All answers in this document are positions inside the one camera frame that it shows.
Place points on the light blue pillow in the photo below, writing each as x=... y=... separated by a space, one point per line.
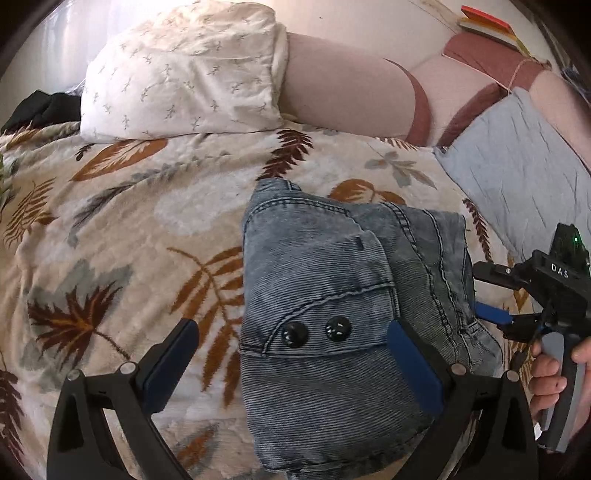
x=517 y=175

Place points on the black cloth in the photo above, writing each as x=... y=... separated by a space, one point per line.
x=46 y=110

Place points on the cream leaf-print blanket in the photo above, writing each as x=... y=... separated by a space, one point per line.
x=115 y=221

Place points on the pink bolster cushion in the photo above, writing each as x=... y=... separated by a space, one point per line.
x=341 y=87

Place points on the red book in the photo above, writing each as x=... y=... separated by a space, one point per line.
x=489 y=18

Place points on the white book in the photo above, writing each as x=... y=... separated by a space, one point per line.
x=485 y=33

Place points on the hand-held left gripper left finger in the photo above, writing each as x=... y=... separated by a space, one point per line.
x=168 y=369

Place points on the blue crumpled cloth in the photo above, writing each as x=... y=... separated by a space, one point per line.
x=576 y=81

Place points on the blue denim pants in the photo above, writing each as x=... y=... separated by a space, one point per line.
x=323 y=392

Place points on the person's right hand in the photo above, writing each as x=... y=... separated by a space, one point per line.
x=547 y=383

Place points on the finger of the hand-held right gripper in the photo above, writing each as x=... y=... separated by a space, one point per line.
x=494 y=315
x=501 y=274

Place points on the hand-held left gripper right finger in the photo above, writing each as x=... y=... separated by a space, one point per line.
x=413 y=369

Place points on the yellow book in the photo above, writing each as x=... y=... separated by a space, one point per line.
x=521 y=45

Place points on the pink and maroon pillow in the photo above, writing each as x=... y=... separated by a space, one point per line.
x=475 y=55

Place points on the white leaf-print pillow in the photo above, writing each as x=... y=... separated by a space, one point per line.
x=184 y=78

